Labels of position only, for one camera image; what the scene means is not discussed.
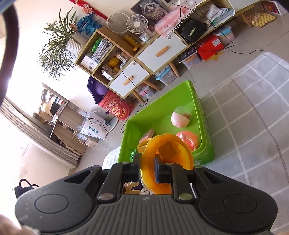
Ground orange toy corn slice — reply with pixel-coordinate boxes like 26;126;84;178
137;134;194;194

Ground pink toy dentures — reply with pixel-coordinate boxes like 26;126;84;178
176;131;198;151

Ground white paper shopping bag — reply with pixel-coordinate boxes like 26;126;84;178
78;112;110;140

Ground pink round face toy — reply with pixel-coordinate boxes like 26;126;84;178
171;106;191;128

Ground green plastic bin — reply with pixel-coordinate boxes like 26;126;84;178
118;80;215;165

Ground red snack bucket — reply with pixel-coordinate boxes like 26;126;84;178
98;91;134;120

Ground wooden desk shelf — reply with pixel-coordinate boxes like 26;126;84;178
33;84;98;156

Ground grey checked cloth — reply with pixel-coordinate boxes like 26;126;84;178
202;52;288;234

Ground clear storage box blue lid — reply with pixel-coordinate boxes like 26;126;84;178
154;65;177;86

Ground wooden white drawer cabinet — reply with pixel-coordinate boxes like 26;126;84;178
76;1;249;98

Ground potted green plant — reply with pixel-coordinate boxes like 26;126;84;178
38;9;80;81

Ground red cardboard box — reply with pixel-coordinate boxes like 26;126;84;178
195;34;224;61

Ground black handbag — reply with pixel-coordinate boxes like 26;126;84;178
176;19;208;44

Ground white desk fan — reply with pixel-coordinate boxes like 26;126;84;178
126;14;149;34

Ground white fan guard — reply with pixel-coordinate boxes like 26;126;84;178
106;12;129;34

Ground pink tasselled cloth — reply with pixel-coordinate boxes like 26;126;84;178
154;6;191;37

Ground blue stitch plush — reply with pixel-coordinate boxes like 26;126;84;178
76;13;102;35

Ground framed cat picture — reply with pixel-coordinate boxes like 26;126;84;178
131;0;170;25

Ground yellow egg tray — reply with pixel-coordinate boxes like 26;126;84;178
246;12;276;28

